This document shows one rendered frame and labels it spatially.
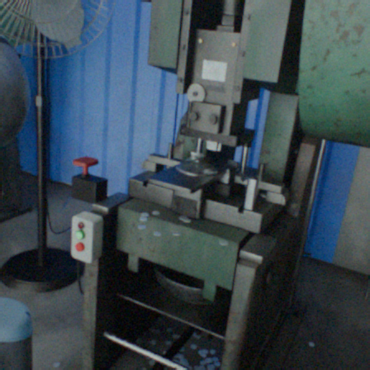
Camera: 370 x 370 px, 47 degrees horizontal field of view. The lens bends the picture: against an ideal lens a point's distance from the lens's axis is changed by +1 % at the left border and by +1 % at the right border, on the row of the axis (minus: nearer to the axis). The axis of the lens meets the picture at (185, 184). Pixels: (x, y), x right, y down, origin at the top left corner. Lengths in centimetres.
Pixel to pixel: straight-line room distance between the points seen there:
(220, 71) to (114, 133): 180
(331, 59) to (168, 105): 190
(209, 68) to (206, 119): 14
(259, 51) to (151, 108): 168
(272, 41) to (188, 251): 60
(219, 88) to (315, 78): 40
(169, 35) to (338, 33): 55
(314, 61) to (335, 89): 7
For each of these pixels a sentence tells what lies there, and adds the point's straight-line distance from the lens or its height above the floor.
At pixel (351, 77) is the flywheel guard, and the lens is 89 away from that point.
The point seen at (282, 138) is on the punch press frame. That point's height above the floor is 86.
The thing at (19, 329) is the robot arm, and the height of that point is 66.
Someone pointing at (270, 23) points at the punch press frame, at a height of 120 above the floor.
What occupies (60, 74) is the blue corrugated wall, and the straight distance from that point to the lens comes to 319.
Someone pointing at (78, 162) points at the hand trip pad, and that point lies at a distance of 132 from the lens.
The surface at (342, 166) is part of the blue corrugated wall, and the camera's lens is 242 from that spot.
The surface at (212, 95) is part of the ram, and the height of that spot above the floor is 100.
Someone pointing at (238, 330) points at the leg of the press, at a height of 43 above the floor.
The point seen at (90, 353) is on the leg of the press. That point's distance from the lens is 155.
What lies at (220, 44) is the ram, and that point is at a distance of 124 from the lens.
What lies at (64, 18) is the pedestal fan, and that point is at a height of 116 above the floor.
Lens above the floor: 114
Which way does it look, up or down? 19 degrees down
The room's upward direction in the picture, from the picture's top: 6 degrees clockwise
